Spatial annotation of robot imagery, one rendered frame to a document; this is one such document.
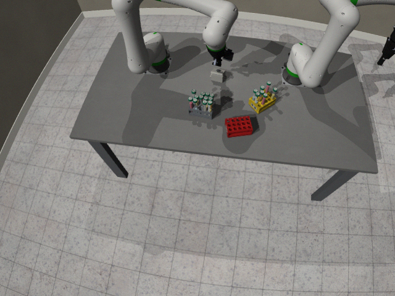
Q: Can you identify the red rack with round wells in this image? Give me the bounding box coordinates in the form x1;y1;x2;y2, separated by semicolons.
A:
225;116;253;138

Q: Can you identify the yellow tube rack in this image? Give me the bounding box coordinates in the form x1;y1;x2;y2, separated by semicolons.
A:
248;91;276;114

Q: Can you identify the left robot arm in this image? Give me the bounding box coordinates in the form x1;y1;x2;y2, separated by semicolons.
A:
283;0;395;88

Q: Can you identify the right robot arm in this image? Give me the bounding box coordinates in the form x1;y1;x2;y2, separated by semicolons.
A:
112;0;238;74

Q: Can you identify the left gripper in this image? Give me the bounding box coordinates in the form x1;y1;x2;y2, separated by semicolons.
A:
377;31;395;65

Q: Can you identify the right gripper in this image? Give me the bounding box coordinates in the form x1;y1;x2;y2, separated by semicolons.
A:
211;53;224;67

